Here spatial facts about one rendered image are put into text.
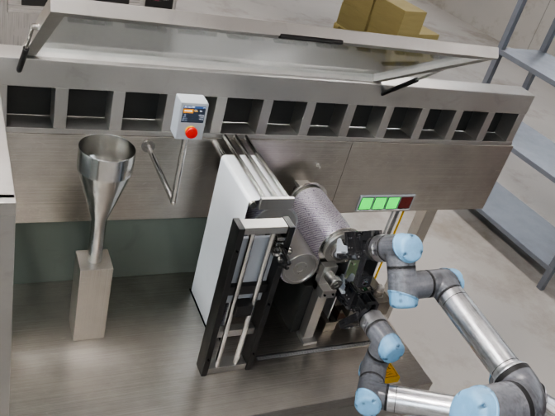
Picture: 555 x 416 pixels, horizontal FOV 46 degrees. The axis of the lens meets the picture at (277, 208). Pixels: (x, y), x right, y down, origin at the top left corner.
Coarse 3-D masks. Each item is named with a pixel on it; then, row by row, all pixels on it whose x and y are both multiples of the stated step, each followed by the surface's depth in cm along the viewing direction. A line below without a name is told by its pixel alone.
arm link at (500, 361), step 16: (432, 272) 173; (448, 272) 174; (448, 288) 170; (448, 304) 168; (464, 304) 166; (464, 320) 163; (480, 320) 162; (464, 336) 163; (480, 336) 159; (496, 336) 159; (480, 352) 158; (496, 352) 155; (512, 352) 156; (496, 368) 154; (512, 368) 150; (528, 368) 151; (528, 384) 145; (544, 400) 145
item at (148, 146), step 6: (144, 144) 191; (150, 144) 192; (144, 150) 192; (150, 150) 189; (150, 156) 187; (156, 162) 184; (156, 168) 182; (162, 174) 180; (162, 180) 178; (168, 186) 176; (168, 192) 173; (168, 198) 172; (174, 204) 171
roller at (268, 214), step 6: (270, 210) 182; (276, 210) 183; (282, 210) 184; (288, 210) 185; (264, 216) 183; (270, 216) 184; (276, 216) 184; (294, 216) 187; (294, 222) 189; (258, 234) 186; (264, 234) 187
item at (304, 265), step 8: (296, 232) 206; (296, 240) 202; (304, 240) 204; (296, 248) 198; (304, 248) 199; (288, 256) 197; (296, 256) 196; (304, 256) 197; (312, 256) 198; (296, 264) 199; (304, 264) 199; (312, 264) 202; (288, 272) 200; (296, 272) 200; (304, 272) 202; (312, 272) 203; (288, 280) 201; (296, 280) 203; (304, 280) 204
